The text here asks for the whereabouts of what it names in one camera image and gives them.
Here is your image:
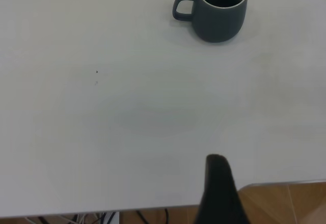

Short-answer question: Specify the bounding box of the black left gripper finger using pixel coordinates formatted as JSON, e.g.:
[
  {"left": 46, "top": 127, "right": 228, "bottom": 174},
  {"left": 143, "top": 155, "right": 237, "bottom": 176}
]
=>
[{"left": 194, "top": 154, "right": 252, "bottom": 224}]

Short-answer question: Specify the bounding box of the dark grey coffee mug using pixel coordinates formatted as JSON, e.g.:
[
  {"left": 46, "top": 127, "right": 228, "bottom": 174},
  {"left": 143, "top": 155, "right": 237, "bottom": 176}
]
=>
[{"left": 172, "top": 0, "right": 249, "bottom": 43}]

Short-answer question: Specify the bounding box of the white table leg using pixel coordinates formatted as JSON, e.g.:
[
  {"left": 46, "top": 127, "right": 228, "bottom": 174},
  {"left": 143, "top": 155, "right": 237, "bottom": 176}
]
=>
[{"left": 108, "top": 211, "right": 120, "bottom": 224}]

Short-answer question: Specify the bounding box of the black cable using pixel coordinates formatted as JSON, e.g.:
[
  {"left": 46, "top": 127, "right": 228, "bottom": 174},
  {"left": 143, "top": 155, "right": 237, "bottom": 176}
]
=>
[
  {"left": 90, "top": 212, "right": 108, "bottom": 224},
  {"left": 136, "top": 208, "right": 170, "bottom": 224}
]

